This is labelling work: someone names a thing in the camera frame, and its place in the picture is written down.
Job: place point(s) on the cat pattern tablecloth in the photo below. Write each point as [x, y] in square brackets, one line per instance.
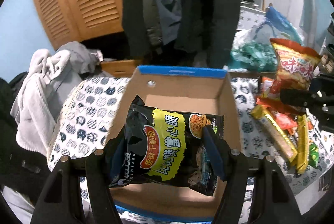
[91, 107]

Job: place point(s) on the green bean snack bag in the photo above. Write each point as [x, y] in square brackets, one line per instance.
[313, 155]

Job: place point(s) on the orange red snack bag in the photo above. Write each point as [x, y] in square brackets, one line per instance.
[285, 122]

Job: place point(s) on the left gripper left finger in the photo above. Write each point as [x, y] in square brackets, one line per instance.
[116, 156]

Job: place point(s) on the grey white clothes pile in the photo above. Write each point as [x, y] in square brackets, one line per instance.
[50, 79]

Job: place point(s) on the black yellow snack bag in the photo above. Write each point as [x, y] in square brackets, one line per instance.
[166, 147]

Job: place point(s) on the long gold biscuit pack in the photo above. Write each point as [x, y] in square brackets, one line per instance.
[266, 120]

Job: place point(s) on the blue clear plastic bag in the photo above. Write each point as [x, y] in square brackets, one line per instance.
[275, 25]

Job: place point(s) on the orange chip bag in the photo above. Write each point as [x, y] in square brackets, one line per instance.
[295, 65]

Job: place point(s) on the blue cardboard box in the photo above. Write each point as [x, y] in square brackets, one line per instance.
[180, 89]

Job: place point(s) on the dark hanging coats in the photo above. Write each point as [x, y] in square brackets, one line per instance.
[181, 32]

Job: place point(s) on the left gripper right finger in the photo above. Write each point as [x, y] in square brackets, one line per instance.
[217, 152]

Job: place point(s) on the orange black noodle snack bag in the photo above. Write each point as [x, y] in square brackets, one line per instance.
[271, 97]

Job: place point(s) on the shoe rack with shoes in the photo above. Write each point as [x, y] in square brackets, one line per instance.
[326, 53]

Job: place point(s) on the teal box with bags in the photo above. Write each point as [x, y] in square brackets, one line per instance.
[254, 57]

